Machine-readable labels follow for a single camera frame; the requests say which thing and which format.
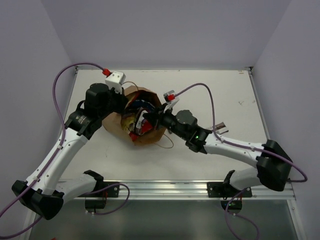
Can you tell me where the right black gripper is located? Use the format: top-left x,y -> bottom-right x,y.
143,102 -> 188,141

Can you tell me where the brown purple chocolate bar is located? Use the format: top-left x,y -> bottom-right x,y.
135,110 -> 147,135

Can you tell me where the brown paper bag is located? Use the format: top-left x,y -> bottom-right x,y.
102,82 -> 166,146

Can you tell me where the dark chocolate bar wrapper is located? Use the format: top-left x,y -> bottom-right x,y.
207,122 -> 229,135

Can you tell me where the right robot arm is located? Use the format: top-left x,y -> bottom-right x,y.
143,107 -> 292,199

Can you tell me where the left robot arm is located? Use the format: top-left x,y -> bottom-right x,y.
11,83 -> 128,220

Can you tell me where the red chip bag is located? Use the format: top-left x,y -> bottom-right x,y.
128,119 -> 153,142

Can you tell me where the blue snack bag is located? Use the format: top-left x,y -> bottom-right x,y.
130,99 -> 156,112

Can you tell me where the yellow chip bag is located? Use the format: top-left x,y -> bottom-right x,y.
121,116 -> 136,132

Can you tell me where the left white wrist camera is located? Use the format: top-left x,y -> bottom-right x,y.
105,71 -> 126,94

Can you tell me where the aluminium front rail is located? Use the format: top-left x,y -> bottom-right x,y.
119,180 -> 296,201

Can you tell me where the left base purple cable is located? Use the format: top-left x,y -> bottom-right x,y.
84,183 -> 131,216

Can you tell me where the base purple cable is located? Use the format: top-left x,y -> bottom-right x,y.
221,191 -> 261,240
84,183 -> 131,216

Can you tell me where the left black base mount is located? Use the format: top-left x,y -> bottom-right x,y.
76,180 -> 120,198

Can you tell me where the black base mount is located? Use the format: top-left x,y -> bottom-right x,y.
206,181 -> 240,200
76,180 -> 120,198

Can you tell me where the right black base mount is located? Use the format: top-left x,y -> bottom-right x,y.
206,181 -> 240,200

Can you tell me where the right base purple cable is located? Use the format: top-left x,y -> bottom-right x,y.
221,191 -> 261,240

